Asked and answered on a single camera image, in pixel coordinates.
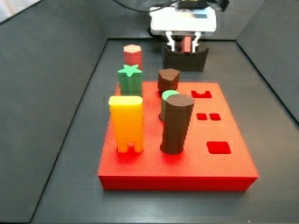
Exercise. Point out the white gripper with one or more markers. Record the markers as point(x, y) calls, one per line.
point(169, 21)

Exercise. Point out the red double-square block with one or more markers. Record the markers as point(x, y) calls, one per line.
point(187, 44)

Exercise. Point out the black regrasp stand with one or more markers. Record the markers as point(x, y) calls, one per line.
point(187, 62)

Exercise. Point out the yellow double-leg peg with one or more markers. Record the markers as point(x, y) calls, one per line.
point(125, 110)

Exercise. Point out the red hexagon peg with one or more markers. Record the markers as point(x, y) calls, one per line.
point(133, 55)

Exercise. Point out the brown pentagon peg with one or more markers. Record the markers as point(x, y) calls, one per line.
point(168, 79)

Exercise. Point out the green star peg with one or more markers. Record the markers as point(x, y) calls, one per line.
point(129, 77)

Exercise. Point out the green-topped brown peg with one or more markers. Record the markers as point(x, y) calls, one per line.
point(165, 94)

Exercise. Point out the dark brown round peg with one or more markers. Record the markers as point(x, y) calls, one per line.
point(176, 123)

